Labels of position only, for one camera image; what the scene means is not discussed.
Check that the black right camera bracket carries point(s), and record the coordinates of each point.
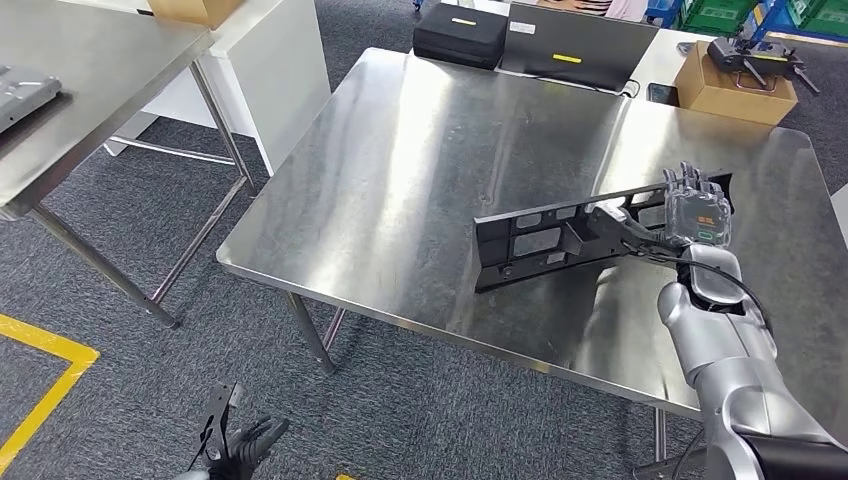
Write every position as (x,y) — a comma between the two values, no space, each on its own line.
(636,235)

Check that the open cardboard box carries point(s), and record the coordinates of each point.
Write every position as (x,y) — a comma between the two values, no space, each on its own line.
(729,102)

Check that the steel workbench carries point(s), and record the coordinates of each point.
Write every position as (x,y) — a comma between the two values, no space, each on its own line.
(411,199)

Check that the grey metal panel part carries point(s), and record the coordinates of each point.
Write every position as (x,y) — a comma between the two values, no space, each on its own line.
(26,96)

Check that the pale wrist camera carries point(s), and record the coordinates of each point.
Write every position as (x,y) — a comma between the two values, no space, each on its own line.
(234,395)
(609,213)

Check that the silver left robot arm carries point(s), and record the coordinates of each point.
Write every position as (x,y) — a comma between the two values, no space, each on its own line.
(192,476)

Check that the steel table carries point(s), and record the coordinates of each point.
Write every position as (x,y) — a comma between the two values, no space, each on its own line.
(99,66)

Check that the black carrying case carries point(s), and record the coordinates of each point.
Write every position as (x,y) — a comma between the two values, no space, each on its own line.
(457,40)

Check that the black smartphone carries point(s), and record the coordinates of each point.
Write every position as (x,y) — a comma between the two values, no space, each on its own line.
(662,94)

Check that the white cabinet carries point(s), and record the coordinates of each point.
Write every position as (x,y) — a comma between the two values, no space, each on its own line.
(278,79)

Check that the small cardboard box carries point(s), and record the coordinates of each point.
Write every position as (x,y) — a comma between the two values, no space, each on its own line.
(192,12)

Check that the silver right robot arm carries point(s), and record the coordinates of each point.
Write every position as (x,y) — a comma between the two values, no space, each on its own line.
(729,371)

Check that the white desk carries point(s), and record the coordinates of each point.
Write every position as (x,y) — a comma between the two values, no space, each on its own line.
(662,63)

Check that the black laptop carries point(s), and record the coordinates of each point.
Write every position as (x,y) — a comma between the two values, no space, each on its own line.
(576,40)

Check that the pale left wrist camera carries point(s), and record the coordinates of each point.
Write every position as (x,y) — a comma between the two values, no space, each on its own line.
(234,395)

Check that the black plastic plate part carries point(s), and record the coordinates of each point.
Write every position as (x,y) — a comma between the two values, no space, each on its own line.
(530,245)

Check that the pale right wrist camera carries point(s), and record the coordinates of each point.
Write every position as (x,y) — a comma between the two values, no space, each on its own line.
(609,213)

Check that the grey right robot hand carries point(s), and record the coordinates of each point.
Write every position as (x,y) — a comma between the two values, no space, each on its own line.
(699,218)

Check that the black handheld device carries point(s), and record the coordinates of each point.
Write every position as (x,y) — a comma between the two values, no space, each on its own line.
(762,60)

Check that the green plastic crate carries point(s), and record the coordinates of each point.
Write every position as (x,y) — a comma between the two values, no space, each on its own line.
(821,16)
(715,13)

